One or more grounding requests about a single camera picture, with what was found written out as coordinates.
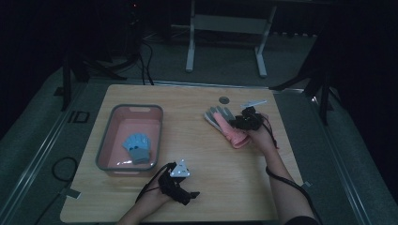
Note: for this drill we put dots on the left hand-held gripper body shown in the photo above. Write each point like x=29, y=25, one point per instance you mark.
x=175, y=187

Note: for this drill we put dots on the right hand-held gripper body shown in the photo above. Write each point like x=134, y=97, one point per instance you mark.
x=252, y=120

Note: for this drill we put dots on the pink padded glove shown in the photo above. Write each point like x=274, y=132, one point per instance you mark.
x=216, y=115
x=233, y=132

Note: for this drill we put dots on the blue shark print glove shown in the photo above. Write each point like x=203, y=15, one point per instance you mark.
x=137, y=148

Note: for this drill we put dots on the pink bin with grey rim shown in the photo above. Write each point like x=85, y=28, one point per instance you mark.
x=125, y=125

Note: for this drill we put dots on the person's right hand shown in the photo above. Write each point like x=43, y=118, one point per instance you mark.
x=266, y=139

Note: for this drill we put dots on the person's left hand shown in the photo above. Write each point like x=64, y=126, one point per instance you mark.
x=153, y=198

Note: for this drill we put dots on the grey round table grommet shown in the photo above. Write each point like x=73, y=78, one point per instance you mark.
x=224, y=100

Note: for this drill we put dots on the black metal stand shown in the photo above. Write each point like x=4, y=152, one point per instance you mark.
x=322, y=90
x=66, y=81

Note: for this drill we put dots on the grey tape piece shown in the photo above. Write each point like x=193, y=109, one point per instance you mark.
x=306, y=184
x=71, y=193

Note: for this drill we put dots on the metal floor rail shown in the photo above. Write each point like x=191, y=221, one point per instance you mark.
x=40, y=146
x=333, y=150
x=187, y=83

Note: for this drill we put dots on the white table frame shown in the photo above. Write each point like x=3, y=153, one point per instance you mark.
x=230, y=24

